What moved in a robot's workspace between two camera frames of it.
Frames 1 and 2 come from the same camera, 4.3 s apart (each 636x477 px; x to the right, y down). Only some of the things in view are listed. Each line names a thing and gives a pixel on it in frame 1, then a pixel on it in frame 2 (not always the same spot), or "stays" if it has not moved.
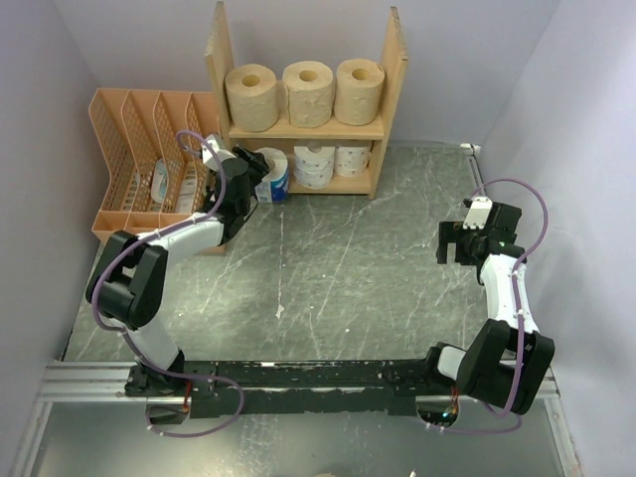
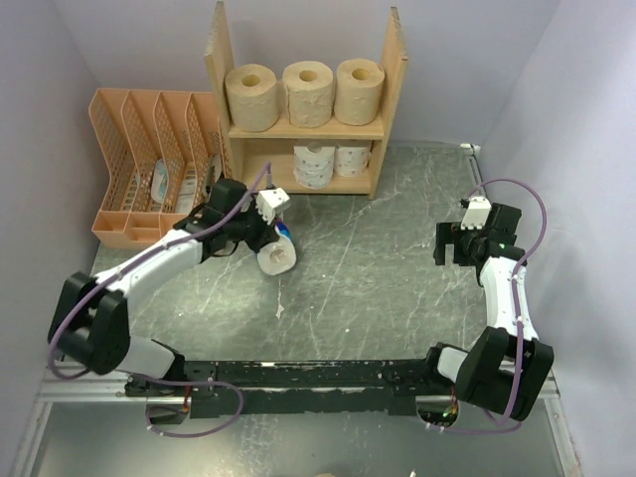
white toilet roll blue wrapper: [273, 186] → [277, 256]
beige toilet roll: [358, 91] stays
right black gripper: [450, 232] stays
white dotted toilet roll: [313, 165] stays
